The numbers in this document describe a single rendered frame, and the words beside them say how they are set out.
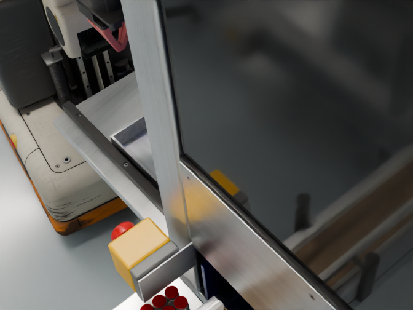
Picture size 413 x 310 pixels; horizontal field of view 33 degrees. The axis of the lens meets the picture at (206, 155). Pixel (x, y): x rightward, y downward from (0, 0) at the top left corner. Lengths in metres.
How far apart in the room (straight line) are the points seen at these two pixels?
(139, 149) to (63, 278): 0.98
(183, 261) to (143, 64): 0.34
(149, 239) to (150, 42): 0.35
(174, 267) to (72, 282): 1.21
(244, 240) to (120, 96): 0.63
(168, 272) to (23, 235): 1.36
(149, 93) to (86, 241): 1.48
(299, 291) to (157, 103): 0.25
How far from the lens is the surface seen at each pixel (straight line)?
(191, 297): 1.08
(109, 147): 1.24
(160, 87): 0.73
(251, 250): 0.78
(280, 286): 0.78
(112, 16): 1.05
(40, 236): 2.27
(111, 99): 1.34
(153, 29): 0.67
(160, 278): 0.96
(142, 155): 1.24
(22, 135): 2.17
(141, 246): 0.95
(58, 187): 2.02
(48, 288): 2.17
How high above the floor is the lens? 1.83
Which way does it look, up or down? 51 degrees down
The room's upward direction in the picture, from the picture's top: 6 degrees counter-clockwise
